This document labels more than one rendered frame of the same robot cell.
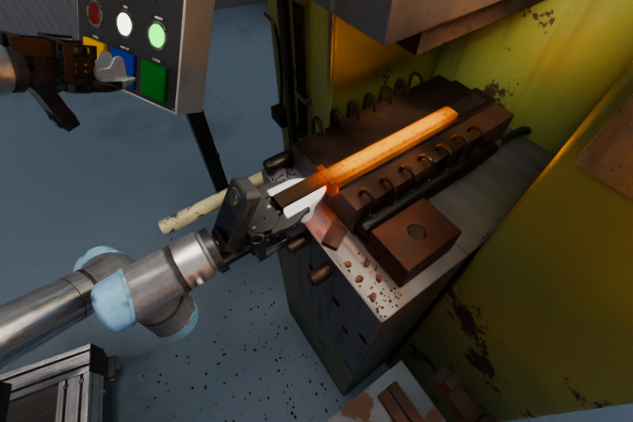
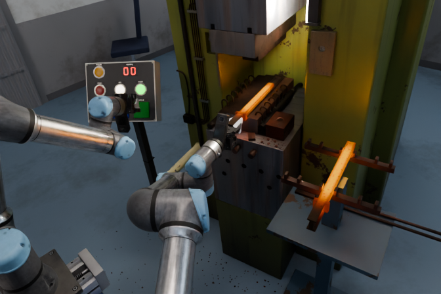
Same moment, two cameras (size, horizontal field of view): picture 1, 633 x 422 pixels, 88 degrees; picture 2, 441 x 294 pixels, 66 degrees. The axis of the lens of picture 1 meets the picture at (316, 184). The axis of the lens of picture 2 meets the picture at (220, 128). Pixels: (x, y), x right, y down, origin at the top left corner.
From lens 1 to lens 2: 1.00 m
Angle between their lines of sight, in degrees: 23
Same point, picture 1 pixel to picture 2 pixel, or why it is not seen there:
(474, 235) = (299, 120)
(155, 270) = (205, 150)
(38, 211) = not seen: outside the picture
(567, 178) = (310, 79)
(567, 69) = (302, 57)
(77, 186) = not seen: hidden behind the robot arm
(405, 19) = (257, 51)
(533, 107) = (299, 75)
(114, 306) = (199, 162)
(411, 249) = (281, 123)
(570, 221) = (317, 90)
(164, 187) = (89, 221)
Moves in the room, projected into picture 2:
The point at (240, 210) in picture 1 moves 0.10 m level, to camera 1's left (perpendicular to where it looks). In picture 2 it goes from (225, 121) to (201, 129)
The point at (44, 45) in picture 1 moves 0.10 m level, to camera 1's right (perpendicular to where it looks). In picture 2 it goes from (125, 96) to (149, 89)
